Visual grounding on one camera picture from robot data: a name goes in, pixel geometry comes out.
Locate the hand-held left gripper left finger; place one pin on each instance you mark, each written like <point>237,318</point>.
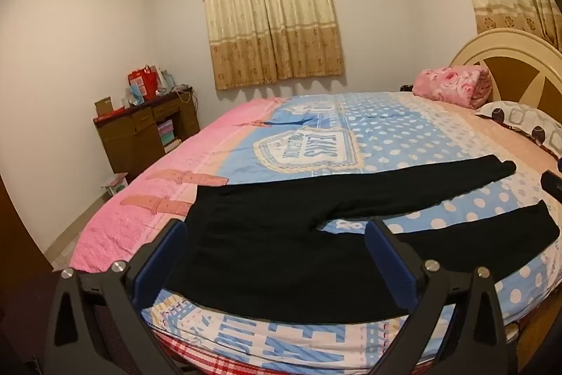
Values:
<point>160,263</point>

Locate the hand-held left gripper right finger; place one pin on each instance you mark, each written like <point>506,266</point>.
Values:
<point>388,260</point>

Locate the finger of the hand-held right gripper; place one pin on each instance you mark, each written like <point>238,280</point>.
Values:
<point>553,181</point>

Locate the black pants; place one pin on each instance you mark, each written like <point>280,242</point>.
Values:
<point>263,234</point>

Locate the spotted white pillow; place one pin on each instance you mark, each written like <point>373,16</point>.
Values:
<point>522,120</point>

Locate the red plaid mattress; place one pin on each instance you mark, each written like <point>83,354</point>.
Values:
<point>210,359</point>

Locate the brown wooden desk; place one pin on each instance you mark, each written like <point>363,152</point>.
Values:
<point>127,146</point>

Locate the printed blue pink bed sheet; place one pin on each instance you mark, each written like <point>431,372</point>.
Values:
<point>395,137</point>

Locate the stack of pastel boxes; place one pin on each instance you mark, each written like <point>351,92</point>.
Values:
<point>166,133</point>

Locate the pink floral folded blanket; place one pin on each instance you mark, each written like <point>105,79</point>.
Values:
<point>452,85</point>

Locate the brown wooden door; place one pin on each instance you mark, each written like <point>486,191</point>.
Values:
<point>17,247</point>

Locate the cream wooden headboard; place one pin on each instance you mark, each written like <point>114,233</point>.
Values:
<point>505,45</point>

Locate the brown cardboard box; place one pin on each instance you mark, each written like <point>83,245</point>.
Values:
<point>103,106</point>

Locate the small dark object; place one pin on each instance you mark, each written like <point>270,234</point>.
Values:
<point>406,88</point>

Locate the red gift bag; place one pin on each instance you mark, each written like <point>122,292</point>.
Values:
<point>147,83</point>

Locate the white paper bag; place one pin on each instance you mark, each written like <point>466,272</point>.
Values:
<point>166,79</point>

